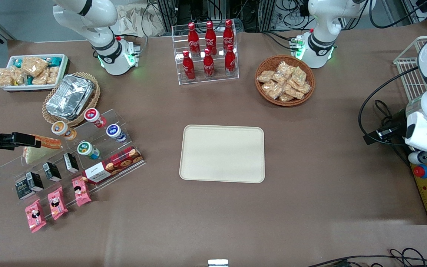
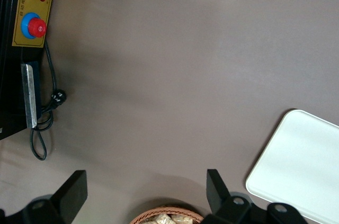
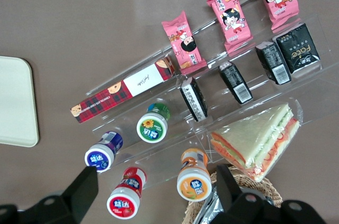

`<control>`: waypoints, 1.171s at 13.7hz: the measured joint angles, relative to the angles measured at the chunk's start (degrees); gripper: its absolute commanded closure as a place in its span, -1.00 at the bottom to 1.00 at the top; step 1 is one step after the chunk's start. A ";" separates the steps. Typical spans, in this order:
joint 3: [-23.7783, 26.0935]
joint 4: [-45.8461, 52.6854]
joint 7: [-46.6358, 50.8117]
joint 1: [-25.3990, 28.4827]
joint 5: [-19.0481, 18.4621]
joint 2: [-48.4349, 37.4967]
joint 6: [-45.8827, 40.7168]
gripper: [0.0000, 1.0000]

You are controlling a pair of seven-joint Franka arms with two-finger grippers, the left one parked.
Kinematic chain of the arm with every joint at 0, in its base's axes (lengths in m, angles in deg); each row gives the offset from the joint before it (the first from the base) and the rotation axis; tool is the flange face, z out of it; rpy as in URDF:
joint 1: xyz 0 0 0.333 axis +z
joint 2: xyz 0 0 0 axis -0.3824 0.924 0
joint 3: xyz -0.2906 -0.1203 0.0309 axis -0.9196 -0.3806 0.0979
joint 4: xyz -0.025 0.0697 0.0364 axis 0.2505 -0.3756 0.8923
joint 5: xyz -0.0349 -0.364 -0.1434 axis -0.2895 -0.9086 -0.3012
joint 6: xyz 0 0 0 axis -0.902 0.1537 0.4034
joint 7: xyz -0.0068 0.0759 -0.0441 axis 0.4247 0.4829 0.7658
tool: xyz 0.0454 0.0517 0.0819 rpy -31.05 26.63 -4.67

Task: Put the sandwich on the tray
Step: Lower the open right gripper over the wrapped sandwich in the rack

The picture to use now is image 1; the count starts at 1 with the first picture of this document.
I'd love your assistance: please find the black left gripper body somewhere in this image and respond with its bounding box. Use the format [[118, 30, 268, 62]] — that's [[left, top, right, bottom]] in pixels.
[[382, 109, 409, 140]]

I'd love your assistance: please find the triangle sandwich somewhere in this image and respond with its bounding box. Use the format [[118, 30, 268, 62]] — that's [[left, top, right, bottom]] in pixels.
[[22, 134, 63, 165]]

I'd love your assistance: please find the beige rectangular tray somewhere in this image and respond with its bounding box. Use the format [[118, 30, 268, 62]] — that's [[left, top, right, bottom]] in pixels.
[[179, 125, 265, 184]]

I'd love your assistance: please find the orange lid yogurt cup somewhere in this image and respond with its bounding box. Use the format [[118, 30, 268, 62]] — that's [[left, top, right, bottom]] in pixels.
[[51, 121, 77, 141]]

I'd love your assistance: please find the small black drink carton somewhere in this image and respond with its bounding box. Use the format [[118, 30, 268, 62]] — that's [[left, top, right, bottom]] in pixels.
[[26, 171, 44, 192], [42, 162, 62, 182], [63, 152, 80, 174], [15, 178, 32, 200]]

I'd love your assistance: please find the white rectangular snack bin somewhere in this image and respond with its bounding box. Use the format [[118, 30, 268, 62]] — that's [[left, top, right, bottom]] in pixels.
[[2, 54, 69, 92]]

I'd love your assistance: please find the green lid yogurt cup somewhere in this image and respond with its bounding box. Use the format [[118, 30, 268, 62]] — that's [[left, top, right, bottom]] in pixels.
[[77, 141, 101, 160]]

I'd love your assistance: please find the silver foil container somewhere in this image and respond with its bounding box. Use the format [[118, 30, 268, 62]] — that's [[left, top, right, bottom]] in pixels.
[[46, 73, 95, 120]]

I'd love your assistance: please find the puffed grain snack pack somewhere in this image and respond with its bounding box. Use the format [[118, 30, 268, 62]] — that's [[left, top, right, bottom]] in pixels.
[[12, 67, 27, 86], [21, 56, 49, 77], [0, 68, 16, 88], [32, 69, 50, 86], [47, 66, 60, 85]]

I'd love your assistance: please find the oval light wicker basket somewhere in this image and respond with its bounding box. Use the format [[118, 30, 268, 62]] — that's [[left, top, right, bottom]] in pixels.
[[42, 72, 101, 128]]

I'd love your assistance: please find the pink snack packet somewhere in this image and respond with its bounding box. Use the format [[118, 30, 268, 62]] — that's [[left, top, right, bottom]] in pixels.
[[25, 199, 47, 233], [47, 187, 69, 221], [72, 176, 92, 207]]

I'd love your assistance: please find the red lid yogurt cup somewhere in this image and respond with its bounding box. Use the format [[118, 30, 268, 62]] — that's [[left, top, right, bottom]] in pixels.
[[84, 108, 107, 128]]

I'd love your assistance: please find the blue lid yogurt cup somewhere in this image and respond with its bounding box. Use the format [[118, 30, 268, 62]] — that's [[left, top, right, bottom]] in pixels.
[[106, 124, 127, 144]]

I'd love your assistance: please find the red plaid cookie box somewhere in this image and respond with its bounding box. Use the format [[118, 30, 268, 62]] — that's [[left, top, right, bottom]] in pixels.
[[82, 146, 144, 185]]

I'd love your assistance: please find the clear acrylic stepped stand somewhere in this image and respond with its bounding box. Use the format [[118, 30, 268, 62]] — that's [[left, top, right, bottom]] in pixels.
[[0, 108, 146, 208]]

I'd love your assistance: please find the round brown wicker basket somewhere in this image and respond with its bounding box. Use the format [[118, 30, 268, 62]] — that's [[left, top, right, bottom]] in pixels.
[[255, 55, 315, 107]]

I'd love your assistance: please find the clear acrylic bottle rack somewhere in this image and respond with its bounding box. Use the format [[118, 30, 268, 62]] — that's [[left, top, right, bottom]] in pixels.
[[172, 19, 239, 86]]

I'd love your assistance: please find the red cola bottle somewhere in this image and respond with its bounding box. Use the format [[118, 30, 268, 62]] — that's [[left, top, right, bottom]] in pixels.
[[203, 48, 215, 78], [223, 19, 235, 52], [205, 21, 217, 55], [188, 22, 200, 57], [225, 44, 236, 76], [182, 50, 195, 81]]

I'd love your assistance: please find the crumpled beige cloth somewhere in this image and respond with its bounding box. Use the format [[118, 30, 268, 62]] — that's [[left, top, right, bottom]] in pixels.
[[116, 6, 166, 37]]

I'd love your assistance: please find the long black looped cable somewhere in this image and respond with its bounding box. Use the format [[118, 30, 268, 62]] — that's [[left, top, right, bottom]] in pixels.
[[358, 67, 420, 146]]

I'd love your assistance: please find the white wire basket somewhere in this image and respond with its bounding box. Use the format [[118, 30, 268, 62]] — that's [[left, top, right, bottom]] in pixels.
[[393, 36, 427, 102]]

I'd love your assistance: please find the black floor cable bundle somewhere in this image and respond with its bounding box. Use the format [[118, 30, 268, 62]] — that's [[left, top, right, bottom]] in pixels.
[[306, 248, 427, 267]]

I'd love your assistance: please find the aluminium frame rack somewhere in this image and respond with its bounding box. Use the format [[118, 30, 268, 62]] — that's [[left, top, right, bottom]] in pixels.
[[154, 0, 310, 33]]

